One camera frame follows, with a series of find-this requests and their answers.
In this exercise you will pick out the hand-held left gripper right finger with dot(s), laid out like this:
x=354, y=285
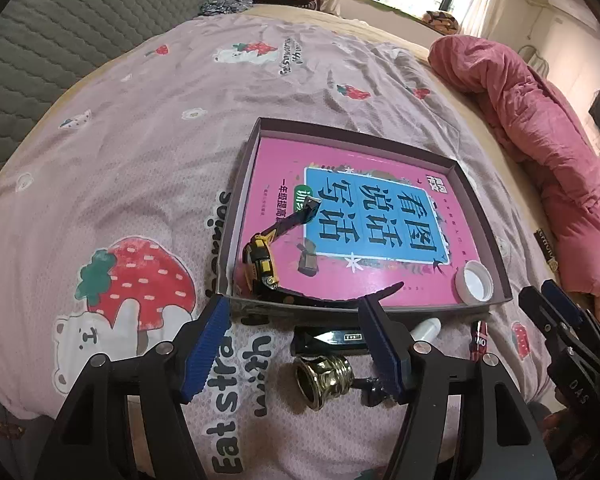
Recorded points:
x=380, y=350

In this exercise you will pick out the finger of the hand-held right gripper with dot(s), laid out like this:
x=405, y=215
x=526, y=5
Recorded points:
x=540, y=315
x=567, y=310

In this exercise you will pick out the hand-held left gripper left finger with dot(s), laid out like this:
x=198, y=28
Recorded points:
x=207, y=350

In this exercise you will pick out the small white bottle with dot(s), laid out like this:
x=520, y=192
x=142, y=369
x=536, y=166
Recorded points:
x=425, y=331

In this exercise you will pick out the red tube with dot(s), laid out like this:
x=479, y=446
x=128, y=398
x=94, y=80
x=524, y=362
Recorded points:
x=478, y=340

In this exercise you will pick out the black and gold label strip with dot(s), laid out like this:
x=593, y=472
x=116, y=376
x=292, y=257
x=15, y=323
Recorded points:
x=545, y=250

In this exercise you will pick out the black rectangular case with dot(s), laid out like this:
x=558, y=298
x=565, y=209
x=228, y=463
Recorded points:
x=310, y=342

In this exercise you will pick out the white bottle cap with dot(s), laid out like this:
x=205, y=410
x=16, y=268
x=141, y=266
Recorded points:
x=475, y=282

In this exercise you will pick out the yellow toy excavator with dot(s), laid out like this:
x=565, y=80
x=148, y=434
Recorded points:
x=260, y=260

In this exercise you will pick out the pink and blue book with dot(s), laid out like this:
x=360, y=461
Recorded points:
x=280, y=185

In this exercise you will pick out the pink duvet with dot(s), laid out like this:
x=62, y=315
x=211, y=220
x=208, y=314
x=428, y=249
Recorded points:
x=530, y=125

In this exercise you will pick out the strawberry printed purple bedsheet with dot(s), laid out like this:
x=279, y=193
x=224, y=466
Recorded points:
x=130, y=160

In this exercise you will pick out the white air conditioner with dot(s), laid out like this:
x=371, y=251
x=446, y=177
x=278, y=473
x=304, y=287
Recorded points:
x=575, y=10

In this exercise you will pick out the orange patterned bag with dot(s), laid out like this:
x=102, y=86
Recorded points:
x=440, y=21

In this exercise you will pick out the dark patterned cloth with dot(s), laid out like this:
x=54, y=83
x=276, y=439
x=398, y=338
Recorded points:
x=225, y=6

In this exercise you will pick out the grey quilted headboard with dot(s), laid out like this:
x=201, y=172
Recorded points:
x=55, y=35

